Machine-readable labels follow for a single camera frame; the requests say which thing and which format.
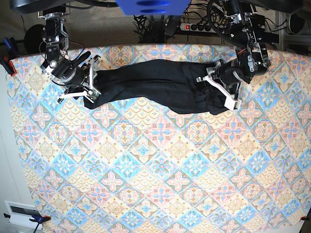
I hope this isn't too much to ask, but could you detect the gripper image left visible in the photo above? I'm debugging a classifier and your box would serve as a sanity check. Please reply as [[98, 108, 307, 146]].
[[57, 51, 97, 91]]

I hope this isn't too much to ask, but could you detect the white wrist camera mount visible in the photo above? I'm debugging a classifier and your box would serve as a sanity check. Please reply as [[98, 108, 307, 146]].
[[58, 55, 101, 103], [196, 74, 242, 111]]

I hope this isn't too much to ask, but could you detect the black t-shirt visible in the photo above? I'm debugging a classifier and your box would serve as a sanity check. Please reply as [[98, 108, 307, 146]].
[[84, 59, 228, 115]]

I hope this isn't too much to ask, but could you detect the blue clamp lower left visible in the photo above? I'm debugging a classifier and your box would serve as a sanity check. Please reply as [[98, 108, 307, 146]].
[[3, 213, 51, 233]]

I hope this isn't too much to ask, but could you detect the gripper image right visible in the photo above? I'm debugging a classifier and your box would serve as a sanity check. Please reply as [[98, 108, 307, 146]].
[[207, 59, 243, 90]]

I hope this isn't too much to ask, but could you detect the orange clamp lower right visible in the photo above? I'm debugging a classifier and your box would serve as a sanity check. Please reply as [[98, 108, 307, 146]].
[[300, 216, 310, 221]]

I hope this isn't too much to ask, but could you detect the patterned tablecloth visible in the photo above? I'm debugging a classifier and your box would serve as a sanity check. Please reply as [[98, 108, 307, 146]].
[[6, 50, 311, 233]]

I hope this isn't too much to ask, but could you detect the white wall vent box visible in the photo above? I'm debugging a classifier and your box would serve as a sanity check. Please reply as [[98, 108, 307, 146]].
[[4, 200, 40, 230]]

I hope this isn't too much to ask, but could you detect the black round speaker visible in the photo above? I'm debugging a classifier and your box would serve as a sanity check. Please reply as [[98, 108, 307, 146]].
[[24, 24, 46, 54]]

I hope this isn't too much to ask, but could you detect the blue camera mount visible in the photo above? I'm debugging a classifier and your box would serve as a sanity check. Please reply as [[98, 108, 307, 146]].
[[115, 0, 190, 16]]

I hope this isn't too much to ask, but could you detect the white power strip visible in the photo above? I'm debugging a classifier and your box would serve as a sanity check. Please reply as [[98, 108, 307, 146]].
[[179, 23, 215, 33]]

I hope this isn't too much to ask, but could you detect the red black clamp upper left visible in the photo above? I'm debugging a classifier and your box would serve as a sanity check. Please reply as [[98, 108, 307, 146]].
[[0, 38, 17, 77]]

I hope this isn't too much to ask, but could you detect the white round device upper right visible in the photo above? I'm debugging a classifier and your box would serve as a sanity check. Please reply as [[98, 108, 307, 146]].
[[289, 14, 305, 34]]

